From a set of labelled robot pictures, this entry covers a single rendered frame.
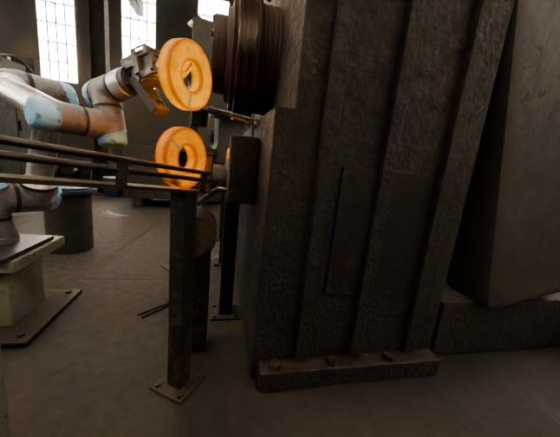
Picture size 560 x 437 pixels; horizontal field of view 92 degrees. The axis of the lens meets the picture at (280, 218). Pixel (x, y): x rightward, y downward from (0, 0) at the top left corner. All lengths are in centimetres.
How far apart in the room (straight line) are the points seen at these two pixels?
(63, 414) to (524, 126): 163
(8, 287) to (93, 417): 62
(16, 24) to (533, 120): 1321
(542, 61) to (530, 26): 12
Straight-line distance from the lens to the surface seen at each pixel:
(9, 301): 144
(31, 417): 110
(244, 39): 109
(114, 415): 102
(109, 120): 92
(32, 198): 143
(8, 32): 1341
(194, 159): 79
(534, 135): 129
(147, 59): 85
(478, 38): 110
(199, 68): 80
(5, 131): 464
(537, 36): 128
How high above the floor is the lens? 73
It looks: 12 degrees down
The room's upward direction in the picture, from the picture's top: 6 degrees clockwise
